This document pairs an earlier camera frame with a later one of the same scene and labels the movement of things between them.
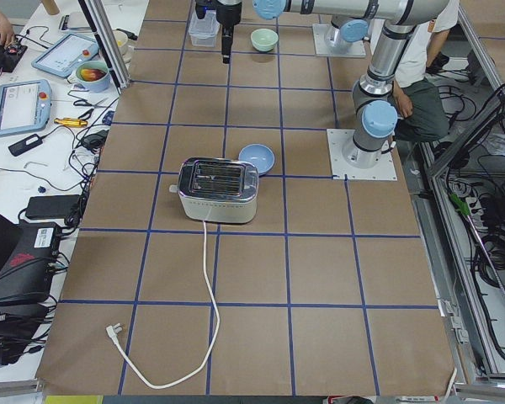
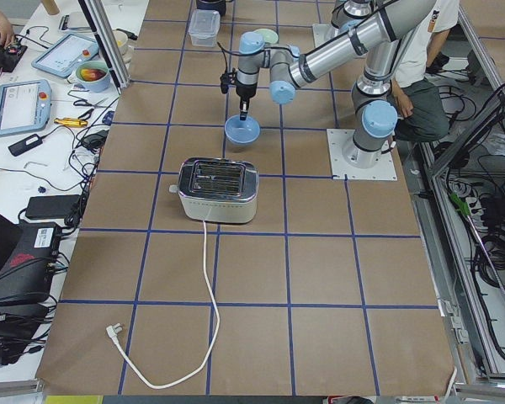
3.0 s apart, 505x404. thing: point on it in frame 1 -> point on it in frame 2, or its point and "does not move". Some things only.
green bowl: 263,39 does not move
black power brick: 53,206 does not move
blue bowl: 259,156 -> 241,132
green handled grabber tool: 465,211 does not move
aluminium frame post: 101,25 does not move
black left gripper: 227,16 -> 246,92
